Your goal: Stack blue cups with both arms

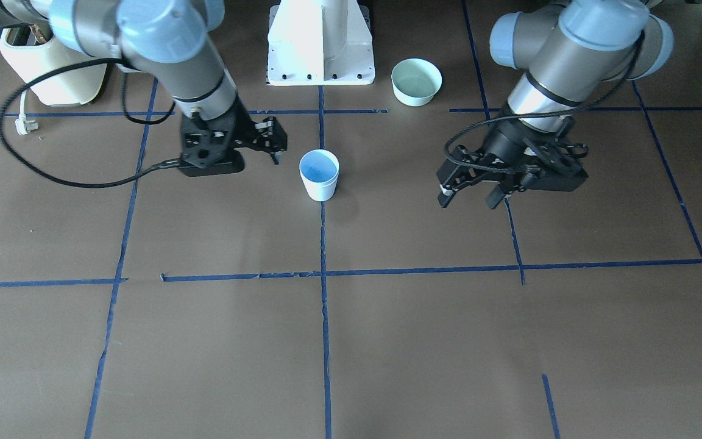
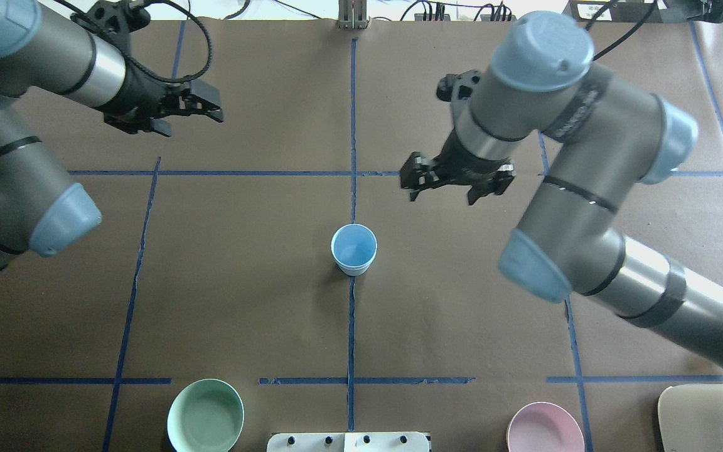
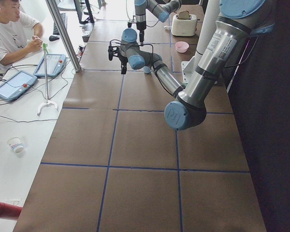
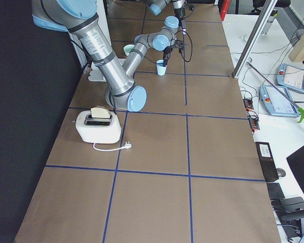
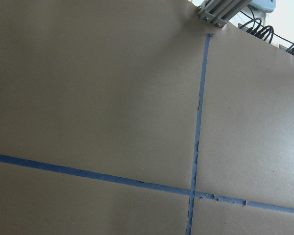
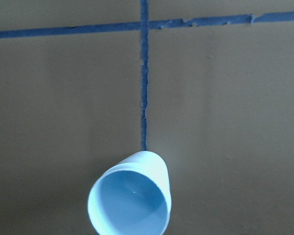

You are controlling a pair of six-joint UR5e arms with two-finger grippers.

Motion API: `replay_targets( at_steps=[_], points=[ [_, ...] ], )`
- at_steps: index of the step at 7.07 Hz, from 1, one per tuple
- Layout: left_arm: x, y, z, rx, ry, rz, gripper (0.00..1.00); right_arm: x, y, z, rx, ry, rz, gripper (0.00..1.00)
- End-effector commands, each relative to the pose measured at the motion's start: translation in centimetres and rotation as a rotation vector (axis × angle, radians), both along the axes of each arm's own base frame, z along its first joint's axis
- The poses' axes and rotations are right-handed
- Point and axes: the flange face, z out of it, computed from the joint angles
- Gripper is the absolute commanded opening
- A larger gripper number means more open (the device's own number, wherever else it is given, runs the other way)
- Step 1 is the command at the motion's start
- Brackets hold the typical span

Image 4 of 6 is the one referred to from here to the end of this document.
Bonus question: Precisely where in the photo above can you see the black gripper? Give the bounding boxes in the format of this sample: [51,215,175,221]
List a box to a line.
[162,39,175,66]
[174,7,187,34]

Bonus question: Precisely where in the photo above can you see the pale blue cup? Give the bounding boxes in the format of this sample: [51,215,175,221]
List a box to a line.
[157,64,167,76]

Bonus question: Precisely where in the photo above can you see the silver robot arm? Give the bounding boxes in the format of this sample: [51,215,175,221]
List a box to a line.
[31,1,179,112]
[139,0,187,35]

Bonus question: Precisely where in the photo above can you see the mint green bowl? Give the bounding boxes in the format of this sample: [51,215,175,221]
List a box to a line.
[123,44,134,56]

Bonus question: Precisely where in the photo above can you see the bread slice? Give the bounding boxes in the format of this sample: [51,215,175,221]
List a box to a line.
[90,106,110,118]

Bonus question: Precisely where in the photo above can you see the white toaster appliance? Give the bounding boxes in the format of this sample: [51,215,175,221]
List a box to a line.
[75,110,121,144]

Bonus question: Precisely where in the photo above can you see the orange black connector strip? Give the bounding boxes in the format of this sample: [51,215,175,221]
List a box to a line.
[243,98,260,133]

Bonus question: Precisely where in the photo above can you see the near teach pendant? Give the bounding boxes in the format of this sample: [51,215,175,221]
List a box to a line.
[259,85,300,117]

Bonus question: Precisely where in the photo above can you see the teach pendant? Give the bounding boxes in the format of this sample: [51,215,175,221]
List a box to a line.
[259,85,300,117]
[276,63,304,93]

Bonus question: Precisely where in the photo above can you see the far teach pendant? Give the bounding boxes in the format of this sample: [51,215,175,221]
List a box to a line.
[276,63,304,93]

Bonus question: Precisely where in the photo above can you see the black box with label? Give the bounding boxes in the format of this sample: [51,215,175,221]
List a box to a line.
[255,142,279,182]

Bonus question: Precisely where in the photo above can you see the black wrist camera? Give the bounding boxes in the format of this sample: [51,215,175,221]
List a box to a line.
[172,38,184,54]
[186,4,195,11]

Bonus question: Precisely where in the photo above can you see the white camera mast with base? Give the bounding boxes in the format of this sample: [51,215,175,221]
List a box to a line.
[88,57,128,83]

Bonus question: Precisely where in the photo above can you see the aluminium frame post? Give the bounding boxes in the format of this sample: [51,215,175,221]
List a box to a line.
[232,0,277,79]

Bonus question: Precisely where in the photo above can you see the white power cord with plug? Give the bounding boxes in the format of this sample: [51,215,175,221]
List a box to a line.
[92,140,133,152]

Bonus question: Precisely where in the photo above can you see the green handled air blow gun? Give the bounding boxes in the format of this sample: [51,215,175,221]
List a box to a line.
[246,62,304,123]

